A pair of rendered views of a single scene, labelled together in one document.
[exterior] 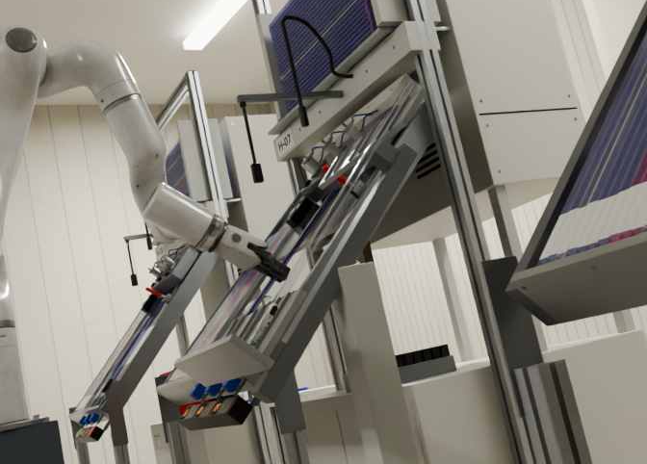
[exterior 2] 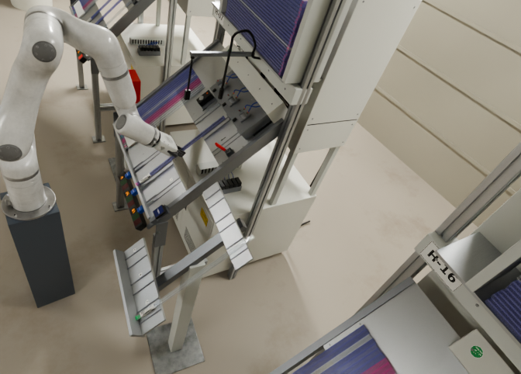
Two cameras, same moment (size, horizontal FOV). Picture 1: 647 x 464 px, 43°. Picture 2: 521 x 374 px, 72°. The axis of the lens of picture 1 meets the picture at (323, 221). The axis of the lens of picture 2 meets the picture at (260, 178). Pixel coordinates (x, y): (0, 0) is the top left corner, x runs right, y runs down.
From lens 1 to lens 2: 1.42 m
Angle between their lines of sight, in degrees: 54
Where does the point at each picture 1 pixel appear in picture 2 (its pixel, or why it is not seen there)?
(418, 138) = (269, 137)
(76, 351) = not seen: outside the picture
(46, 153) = not seen: outside the picture
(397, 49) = (285, 92)
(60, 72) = (73, 42)
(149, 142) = (125, 104)
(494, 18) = (350, 75)
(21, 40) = (44, 54)
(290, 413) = (160, 242)
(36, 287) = not seen: outside the picture
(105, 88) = (103, 68)
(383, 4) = (291, 73)
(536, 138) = (327, 133)
